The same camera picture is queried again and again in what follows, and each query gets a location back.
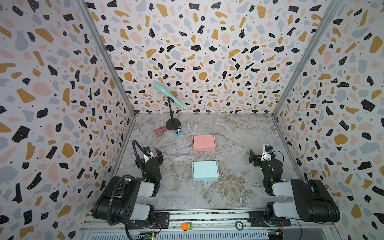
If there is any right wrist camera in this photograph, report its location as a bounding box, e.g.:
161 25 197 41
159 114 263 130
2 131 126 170
262 144 273 161

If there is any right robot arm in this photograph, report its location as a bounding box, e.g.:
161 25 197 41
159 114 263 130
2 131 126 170
249 145 341 226

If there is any mint green microphone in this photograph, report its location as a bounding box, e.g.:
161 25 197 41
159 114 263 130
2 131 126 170
154 83 187 110

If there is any pink paper box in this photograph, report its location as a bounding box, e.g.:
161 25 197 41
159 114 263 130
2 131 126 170
193 135 216 152

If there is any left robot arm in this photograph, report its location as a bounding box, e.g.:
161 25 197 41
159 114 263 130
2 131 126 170
92 147 164 228

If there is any black microphone stand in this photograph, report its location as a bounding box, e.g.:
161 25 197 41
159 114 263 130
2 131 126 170
166 97 181 131

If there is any orange button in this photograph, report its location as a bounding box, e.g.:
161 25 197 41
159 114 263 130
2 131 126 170
181 222 193 231

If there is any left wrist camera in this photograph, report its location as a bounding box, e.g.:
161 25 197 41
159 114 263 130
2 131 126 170
143 146 155 161

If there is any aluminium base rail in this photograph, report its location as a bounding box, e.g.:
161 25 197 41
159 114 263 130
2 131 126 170
77 209 341 240

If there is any small blue toy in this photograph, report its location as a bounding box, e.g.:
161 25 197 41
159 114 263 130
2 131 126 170
175 126 183 136

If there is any small pink card box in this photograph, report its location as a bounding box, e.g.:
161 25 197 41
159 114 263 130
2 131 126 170
154 126 168 137

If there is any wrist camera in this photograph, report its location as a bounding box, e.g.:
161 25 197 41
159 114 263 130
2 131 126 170
262 144 273 161
143 146 155 161

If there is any mint paper box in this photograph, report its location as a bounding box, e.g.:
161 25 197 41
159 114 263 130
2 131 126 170
192 161 220 182

